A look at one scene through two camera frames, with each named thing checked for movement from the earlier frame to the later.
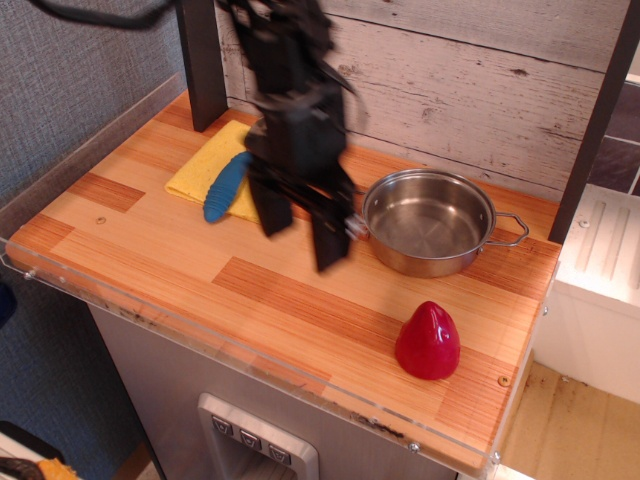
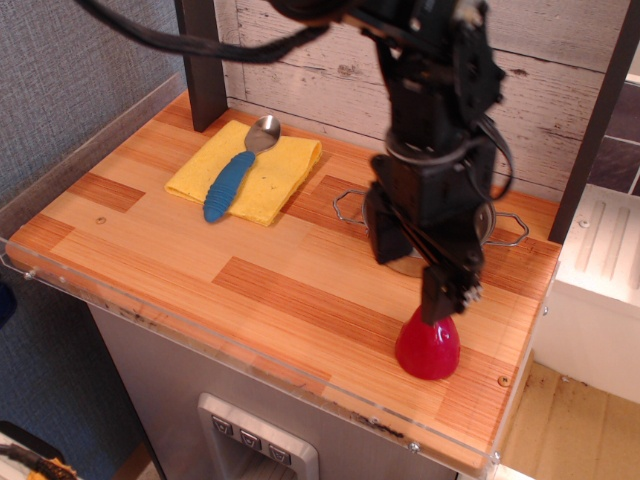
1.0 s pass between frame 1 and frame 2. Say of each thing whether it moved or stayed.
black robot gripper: moved
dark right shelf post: stayed
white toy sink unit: stayed
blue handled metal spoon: stayed
